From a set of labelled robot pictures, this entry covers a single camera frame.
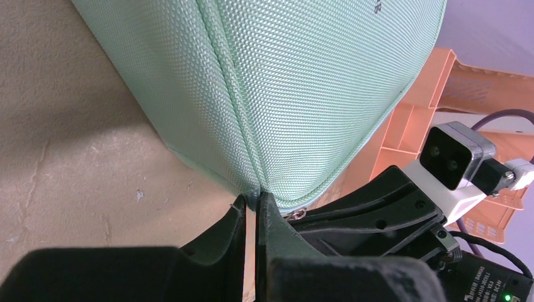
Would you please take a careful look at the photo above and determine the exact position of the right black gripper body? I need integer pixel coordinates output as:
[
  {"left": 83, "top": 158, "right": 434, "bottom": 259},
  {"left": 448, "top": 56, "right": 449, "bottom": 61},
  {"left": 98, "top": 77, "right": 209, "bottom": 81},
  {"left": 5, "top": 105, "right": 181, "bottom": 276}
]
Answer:
[{"left": 290, "top": 165, "right": 460, "bottom": 262}]

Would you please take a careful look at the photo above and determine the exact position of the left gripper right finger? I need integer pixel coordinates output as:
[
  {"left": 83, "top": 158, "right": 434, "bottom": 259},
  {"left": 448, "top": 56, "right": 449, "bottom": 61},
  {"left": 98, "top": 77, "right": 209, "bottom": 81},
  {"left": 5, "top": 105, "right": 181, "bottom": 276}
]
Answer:
[{"left": 255, "top": 193, "right": 446, "bottom": 301}]

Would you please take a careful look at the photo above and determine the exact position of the peach plastic organizer basket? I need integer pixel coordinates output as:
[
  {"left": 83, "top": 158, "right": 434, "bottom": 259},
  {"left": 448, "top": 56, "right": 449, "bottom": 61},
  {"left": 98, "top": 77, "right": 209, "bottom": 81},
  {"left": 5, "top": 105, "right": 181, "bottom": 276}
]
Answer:
[{"left": 333, "top": 47, "right": 534, "bottom": 245}]

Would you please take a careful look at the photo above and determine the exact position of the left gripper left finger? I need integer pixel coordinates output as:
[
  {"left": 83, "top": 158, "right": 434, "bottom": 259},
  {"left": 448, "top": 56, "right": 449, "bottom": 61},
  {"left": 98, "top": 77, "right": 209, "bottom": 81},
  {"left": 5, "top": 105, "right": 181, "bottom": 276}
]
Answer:
[{"left": 1, "top": 197, "right": 246, "bottom": 301}]

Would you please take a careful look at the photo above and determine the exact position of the mint green storage case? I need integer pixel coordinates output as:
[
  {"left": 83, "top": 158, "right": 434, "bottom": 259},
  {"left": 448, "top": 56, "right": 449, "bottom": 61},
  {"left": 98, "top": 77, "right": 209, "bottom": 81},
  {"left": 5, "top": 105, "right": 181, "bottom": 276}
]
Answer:
[{"left": 74, "top": 0, "right": 447, "bottom": 213}]

